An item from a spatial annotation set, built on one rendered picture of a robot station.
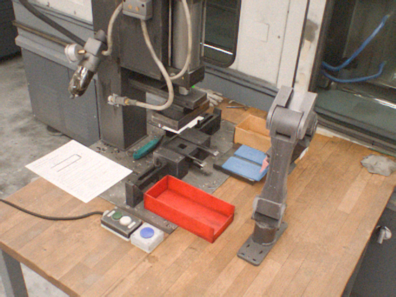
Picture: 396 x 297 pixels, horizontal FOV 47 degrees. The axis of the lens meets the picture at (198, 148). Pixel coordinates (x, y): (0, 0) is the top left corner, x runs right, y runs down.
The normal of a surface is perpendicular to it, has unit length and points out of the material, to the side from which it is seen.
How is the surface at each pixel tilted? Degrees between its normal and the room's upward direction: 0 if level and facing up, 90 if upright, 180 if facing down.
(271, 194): 88
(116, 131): 90
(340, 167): 0
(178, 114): 0
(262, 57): 90
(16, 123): 0
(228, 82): 90
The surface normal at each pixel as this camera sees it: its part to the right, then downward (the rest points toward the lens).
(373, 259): -0.60, 0.43
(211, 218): 0.05, -0.82
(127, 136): 0.83, 0.35
